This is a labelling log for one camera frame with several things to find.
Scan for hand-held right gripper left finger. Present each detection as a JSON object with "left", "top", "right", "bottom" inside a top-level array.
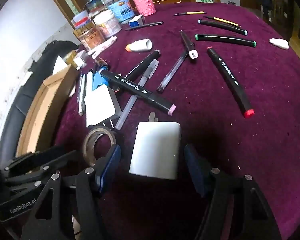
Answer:
[{"left": 20, "top": 144, "right": 121, "bottom": 240}]

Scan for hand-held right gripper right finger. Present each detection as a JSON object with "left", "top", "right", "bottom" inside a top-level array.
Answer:
[{"left": 184, "top": 144, "right": 282, "bottom": 240}]

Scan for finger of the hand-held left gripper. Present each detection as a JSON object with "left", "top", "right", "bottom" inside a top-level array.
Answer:
[
  {"left": 5, "top": 178, "right": 45, "bottom": 193},
  {"left": 5, "top": 149, "right": 77, "bottom": 178}
]

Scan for dark tape roll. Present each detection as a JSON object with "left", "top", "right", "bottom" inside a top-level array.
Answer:
[{"left": 82, "top": 125, "right": 118, "bottom": 167}]

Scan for white charger plug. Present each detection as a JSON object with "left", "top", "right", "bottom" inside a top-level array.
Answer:
[
  {"left": 84, "top": 84, "right": 122, "bottom": 130},
  {"left": 129, "top": 112, "right": 182, "bottom": 180}
]

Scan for shallow cardboard box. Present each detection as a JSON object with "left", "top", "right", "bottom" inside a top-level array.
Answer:
[{"left": 16, "top": 64, "right": 79, "bottom": 157}]

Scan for black marker pink cap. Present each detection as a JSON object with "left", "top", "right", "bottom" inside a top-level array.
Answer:
[{"left": 100, "top": 70, "right": 177, "bottom": 117}]

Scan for white paint marker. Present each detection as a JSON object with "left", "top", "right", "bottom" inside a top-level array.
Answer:
[{"left": 86, "top": 72, "right": 94, "bottom": 92}]

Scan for blue plastic case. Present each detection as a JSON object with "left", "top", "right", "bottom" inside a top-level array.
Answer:
[{"left": 92, "top": 67, "right": 111, "bottom": 91}]

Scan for black marker red cap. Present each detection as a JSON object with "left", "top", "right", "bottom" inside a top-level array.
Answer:
[{"left": 206, "top": 47, "right": 255, "bottom": 119}]

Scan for frosted clear gel pen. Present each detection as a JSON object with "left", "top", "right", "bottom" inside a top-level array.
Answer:
[{"left": 114, "top": 59, "right": 159, "bottom": 130}]

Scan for black gold lipstick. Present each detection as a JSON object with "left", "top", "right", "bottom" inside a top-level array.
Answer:
[{"left": 94, "top": 57, "right": 110, "bottom": 68}]

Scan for black marker grey cap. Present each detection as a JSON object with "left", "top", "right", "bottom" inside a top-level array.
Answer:
[{"left": 119, "top": 49, "right": 162, "bottom": 80}]

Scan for white glue bottle orange cap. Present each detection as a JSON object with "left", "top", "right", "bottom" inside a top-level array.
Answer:
[{"left": 126, "top": 39, "right": 153, "bottom": 53}]

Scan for black marker pale cap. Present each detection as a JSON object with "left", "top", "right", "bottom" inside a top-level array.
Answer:
[{"left": 179, "top": 30, "right": 199, "bottom": 60}]

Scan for black marker green caps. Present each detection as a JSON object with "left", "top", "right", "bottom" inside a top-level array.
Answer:
[{"left": 194, "top": 34, "right": 257, "bottom": 48}]

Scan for white patterned pen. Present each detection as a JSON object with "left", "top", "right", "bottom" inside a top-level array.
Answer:
[{"left": 76, "top": 73, "right": 83, "bottom": 103}]

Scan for clear pen black cap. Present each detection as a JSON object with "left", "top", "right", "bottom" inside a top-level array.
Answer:
[{"left": 156, "top": 51, "right": 188, "bottom": 93}]

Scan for purple velvet tablecloth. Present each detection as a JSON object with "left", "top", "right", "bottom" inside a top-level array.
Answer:
[{"left": 54, "top": 2, "right": 300, "bottom": 240}]

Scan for small white carton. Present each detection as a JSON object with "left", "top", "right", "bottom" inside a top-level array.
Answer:
[{"left": 74, "top": 52, "right": 87, "bottom": 70}]

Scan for white printed tube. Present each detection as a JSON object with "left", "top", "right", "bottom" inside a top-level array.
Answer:
[{"left": 87, "top": 36, "right": 118, "bottom": 57}]

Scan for orange label jar red lid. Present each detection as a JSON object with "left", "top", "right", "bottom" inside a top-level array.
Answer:
[{"left": 72, "top": 11, "right": 106, "bottom": 52}]

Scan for white lidded tub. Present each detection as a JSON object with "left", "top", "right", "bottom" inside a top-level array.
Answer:
[{"left": 93, "top": 11, "right": 122, "bottom": 38}]

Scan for thin black pen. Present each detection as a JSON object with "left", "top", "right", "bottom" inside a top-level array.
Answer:
[{"left": 125, "top": 21, "right": 164, "bottom": 31}]

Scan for small blue white box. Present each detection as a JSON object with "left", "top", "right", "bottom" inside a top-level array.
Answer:
[{"left": 128, "top": 15, "right": 144, "bottom": 28}]

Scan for black marker blue caps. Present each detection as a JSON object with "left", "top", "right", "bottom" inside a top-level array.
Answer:
[{"left": 197, "top": 19, "right": 248, "bottom": 36}]

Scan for white crumpled tissue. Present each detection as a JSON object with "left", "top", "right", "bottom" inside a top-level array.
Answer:
[{"left": 269, "top": 38, "right": 289, "bottom": 50}]

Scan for yellow black pen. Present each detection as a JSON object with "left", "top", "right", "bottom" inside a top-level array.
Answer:
[
  {"left": 174, "top": 11, "right": 207, "bottom": 17},
  {"left": 203, "top": 16, "right": 241, "bottom": 28}
]

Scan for clear jar blue label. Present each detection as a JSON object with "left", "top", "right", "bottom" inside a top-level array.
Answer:
[{"left": 97, "top": 0, "right": 136, "bottom": 25}]

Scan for pink knit sleeve cup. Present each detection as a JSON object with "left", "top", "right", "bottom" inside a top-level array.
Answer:
[{"left": 132, "top": 0, "right": 157, "bottom": 16}]

